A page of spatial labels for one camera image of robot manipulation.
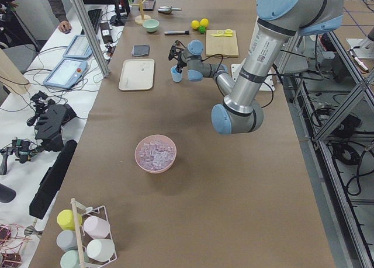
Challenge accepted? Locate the yellow cup in rack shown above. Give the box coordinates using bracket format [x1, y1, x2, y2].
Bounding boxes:
[57, 209, 75, 231]

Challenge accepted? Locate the steel ice scoop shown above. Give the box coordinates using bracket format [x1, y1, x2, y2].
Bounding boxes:
[157, 6, 182, 15]

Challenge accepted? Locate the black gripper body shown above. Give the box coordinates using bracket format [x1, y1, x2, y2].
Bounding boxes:
[168, 40, 185, 67]

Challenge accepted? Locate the green lime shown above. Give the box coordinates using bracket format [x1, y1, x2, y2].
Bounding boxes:
[198, 26, 206, 34]

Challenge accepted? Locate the yellow lemon upper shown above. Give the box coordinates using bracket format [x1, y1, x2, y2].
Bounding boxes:
[199, 18, 209, 28]

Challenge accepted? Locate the pink cup in rack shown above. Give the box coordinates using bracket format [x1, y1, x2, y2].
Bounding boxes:
[83, 216, 110, 239]

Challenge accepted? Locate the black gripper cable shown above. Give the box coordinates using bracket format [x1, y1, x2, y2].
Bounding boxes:
[198, 53, 230, 73]

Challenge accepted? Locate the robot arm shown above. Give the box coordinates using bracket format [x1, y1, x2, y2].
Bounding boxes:
[168, 0, 344, 134]

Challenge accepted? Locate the white wire cup rack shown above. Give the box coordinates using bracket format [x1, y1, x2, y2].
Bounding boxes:
[71, 198, 117, 267]

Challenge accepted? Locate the light green bowl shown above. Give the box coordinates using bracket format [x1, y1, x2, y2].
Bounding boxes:
[142, 19, 160, 33]

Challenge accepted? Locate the teach pendant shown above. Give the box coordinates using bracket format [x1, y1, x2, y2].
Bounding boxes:
[43, 58, 88, 89]
[63, 35, 92, 59]

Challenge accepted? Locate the yellow lemon lower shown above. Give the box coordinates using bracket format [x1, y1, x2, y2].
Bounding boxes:
[191, 20, 200, 30]

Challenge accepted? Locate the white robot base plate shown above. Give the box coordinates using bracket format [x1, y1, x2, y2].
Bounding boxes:
[230, 64, 275, 92]

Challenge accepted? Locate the green cup in rack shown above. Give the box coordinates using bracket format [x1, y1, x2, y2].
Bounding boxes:
[60, 250, 80, 268]

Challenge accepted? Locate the black foam holder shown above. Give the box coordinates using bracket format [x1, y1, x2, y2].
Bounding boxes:
[35, 103, 77, 152]

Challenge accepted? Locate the long black box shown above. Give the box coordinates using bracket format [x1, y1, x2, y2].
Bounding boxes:
[29, 140, 77, 220]

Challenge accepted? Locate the black frame tablet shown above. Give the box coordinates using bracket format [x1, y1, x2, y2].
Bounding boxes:
[143, 0, 155, 11]

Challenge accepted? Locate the pink bowl of ice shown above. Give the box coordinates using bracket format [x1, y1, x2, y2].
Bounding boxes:
[134, 134, 177, 173]

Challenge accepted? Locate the steel muddler black tip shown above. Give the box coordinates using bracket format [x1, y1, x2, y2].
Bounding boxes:
[164, 30, 190, 36]

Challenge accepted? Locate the white cup in rack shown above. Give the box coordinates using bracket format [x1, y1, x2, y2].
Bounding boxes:
[86, 239, 115, 262]

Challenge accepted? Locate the teach pendant far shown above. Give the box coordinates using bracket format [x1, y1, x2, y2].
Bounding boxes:
[63, 35, 92, 59]

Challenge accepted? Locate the wooden cutting board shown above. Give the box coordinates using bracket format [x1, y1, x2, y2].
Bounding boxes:
[206, 30, 239, 57]

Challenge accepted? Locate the grey cup in rack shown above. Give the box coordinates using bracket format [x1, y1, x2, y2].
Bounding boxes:
[56, 230, 78, 252]

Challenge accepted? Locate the wooden mug tree stand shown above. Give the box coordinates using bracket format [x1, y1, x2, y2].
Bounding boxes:
[132, 0, 151, 25]

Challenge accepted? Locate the light blue cup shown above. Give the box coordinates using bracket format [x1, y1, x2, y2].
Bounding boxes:
[170, 65, 182, 83]

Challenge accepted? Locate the yellow lemon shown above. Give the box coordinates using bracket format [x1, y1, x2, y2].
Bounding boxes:
[191, 20, 200, 30]
[199, 18, 209, 28]

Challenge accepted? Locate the aluminium frame post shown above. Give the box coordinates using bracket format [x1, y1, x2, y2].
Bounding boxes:
[71, 0, 109, 78]

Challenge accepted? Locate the cream rabbit serving tray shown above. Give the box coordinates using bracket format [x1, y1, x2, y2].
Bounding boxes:
[118, 58, 155, 91]

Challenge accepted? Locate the grey folded cloth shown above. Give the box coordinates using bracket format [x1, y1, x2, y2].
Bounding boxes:
[131, 44, 150, 57]

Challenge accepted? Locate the teach pendant near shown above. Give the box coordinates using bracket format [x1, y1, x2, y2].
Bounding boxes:
[43, 58, 88, 89]

